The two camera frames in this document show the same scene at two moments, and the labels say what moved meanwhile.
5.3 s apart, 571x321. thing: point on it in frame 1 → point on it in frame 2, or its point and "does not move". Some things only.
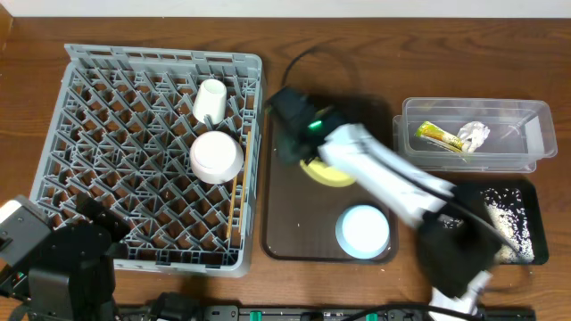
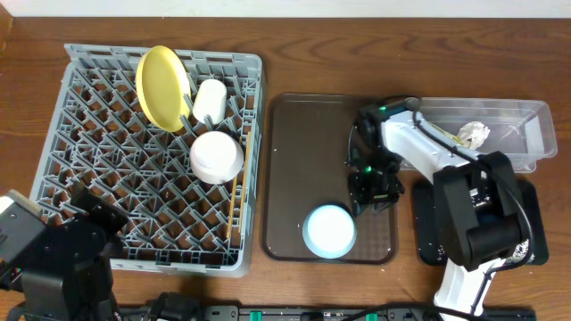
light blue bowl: (362, 232) → (329, 231)
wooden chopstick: (232, 208) does not move
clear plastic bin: (523, 133) does not move
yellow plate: (326, 175) → (162, 84)
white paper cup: (211, 99) does not move
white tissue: (473, 134) does not move
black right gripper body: (289, 142) → (381, 185)
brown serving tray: (299, 215) does not move
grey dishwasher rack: (122, 129) does not move
